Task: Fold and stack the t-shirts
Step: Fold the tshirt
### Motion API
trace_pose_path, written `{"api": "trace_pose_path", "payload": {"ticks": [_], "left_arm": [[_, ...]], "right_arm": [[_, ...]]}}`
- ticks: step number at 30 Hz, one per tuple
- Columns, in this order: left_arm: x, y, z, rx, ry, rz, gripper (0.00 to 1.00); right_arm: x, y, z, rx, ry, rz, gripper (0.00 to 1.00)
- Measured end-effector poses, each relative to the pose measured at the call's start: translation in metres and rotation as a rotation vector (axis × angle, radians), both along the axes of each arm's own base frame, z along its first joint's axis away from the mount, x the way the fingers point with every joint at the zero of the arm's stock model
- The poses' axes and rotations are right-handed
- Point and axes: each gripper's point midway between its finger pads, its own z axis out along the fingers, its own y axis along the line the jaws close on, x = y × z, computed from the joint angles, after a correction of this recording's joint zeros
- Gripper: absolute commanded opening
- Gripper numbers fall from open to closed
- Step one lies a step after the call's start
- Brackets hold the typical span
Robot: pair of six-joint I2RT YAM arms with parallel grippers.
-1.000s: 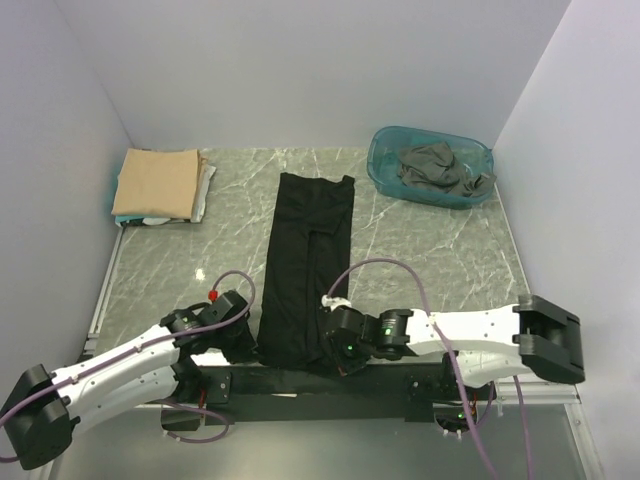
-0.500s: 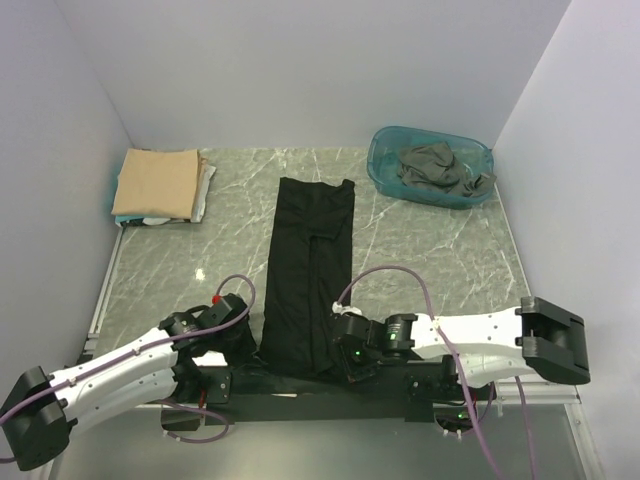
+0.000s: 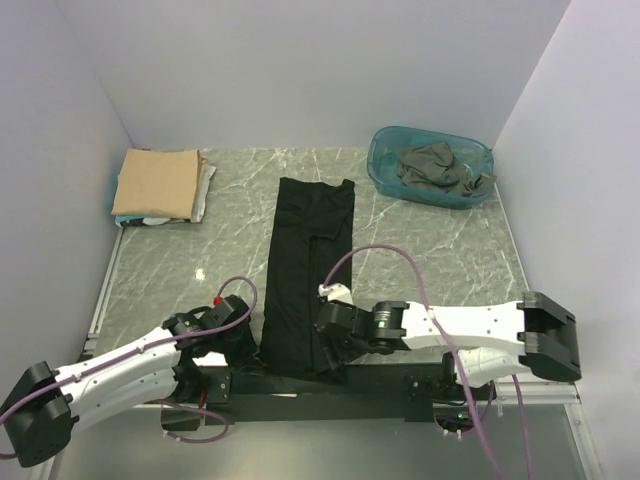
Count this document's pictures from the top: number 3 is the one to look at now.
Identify teal transparent plastic bin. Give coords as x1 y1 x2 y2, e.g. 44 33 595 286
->
367 126 494 209

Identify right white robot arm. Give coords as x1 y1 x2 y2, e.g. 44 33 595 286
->
316 284 582 399

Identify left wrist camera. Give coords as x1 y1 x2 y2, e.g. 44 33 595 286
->
212 295 243 317

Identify white folded t shirt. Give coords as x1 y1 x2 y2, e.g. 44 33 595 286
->
142 164 217 226

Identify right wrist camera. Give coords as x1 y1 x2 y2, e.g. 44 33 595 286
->
318 283 353 305

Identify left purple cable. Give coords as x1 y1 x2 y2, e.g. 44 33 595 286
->
0 277 259 461

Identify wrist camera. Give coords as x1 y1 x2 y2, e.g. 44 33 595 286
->
318 283 353 305
212 295 243 317

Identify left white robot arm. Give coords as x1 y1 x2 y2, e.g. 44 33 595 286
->
1 295 255 468

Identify aluminium frame rail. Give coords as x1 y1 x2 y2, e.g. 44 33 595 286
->
83 230 605 479

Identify black t shirt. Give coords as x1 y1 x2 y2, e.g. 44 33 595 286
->
260 177 355 383

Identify teal folded t shirt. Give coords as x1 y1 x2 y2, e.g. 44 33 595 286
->
106 169 151 229

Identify black base crossbar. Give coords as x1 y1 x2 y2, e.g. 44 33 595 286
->
139 363 501 429

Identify grey crumpled t shirt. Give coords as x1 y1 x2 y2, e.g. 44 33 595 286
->
397 142 496 198

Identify tan folded t shirt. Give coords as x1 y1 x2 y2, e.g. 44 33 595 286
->
112 149 205 220

